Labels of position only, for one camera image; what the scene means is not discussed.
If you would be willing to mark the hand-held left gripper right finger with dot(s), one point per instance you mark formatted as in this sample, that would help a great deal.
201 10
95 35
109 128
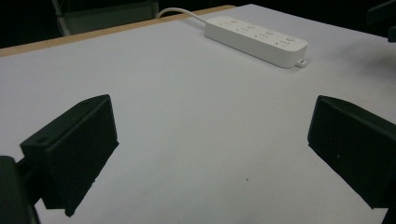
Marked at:
355 146

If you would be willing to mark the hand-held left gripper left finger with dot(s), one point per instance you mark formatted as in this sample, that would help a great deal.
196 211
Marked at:
71 149

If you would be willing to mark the dark object at table edge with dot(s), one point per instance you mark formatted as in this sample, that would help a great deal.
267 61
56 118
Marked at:
382 18

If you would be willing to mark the white power strip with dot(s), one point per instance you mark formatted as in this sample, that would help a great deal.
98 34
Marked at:
258 39

